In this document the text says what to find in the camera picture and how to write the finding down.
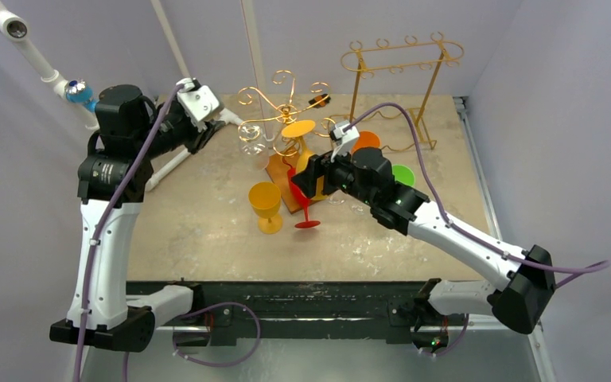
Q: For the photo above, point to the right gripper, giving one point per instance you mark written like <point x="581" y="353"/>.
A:
<point x="317" y="173"/>

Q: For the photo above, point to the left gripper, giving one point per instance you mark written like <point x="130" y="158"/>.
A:
<point x="198" y="138"/>

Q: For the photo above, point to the red goblet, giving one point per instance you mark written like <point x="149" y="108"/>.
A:
<point x="302" y="200"/>

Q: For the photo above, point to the clear wine glass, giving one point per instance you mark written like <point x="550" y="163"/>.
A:
<point x="359" y="208"/>
<point x="336" y="198"/>
<point x="253" y="147"/>

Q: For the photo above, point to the gold scroll wine glass rack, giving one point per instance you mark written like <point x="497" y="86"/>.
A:
<point x="282" y="154"/>

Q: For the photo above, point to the yellow goblet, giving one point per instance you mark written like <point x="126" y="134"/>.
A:
<point x="265" y="200"/>
<point x="296" y="133"/>

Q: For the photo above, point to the orange goblet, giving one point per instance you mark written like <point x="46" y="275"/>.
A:
<point x="367" y="139"/>

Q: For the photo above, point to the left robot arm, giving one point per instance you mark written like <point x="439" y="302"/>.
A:
<point x="112" y="188"/>

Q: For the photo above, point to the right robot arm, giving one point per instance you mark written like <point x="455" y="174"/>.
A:
<point x="517" y="283"/>

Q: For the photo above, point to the small orange black object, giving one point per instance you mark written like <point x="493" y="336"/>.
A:
<point x="320" y="101"/>

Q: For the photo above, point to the green goblet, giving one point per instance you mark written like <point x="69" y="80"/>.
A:
<point x="403" y="174"/>

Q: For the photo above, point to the white PVC pipe assembly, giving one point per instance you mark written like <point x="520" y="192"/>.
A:
<point x="76" y="93"/>

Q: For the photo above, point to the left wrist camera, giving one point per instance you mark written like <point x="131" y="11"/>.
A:
<point x="199" y="101"/>

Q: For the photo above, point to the gold rectangular wire rack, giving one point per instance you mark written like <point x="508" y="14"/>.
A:
<point x="410" y="66"/>

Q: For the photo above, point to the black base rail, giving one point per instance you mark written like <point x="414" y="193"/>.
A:
<point x="394" y="312"/>

